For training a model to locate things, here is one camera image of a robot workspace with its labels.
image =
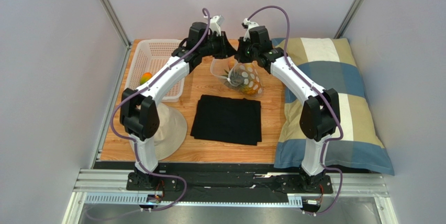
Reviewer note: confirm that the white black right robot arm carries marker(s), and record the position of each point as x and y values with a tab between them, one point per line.
320	116

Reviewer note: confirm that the clear zip top bag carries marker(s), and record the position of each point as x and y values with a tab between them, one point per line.
218	67

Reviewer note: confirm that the white plastic basket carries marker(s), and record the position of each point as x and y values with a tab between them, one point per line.
150	56

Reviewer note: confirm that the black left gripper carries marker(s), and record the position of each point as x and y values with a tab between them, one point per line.
225	50

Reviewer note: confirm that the fake pineapple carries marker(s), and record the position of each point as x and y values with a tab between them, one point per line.
244	78

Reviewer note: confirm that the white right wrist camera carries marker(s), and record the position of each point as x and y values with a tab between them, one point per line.
247	25

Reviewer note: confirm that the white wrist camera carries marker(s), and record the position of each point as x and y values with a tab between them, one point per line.
247	25
215	24

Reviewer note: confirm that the blue beige checked pillow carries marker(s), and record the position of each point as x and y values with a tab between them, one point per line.
330	63

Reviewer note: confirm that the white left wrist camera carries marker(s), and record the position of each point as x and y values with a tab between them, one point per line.
215	24

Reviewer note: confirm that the fake mango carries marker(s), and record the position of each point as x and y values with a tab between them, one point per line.
145	77

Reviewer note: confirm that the aluminium frame rail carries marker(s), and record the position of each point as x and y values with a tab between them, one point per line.
361	193

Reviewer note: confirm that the beige bucket hat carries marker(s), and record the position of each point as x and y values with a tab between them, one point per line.
171	132

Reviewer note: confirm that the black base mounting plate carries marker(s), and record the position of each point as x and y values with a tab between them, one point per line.
228	182

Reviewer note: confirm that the folded black cloth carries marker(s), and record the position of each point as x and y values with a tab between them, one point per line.
228	120

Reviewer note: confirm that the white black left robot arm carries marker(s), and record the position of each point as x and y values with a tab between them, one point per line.
139	107

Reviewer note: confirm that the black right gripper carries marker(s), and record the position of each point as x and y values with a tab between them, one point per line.
242	52

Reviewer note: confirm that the fake peach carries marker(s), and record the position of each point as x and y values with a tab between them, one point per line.
232	63

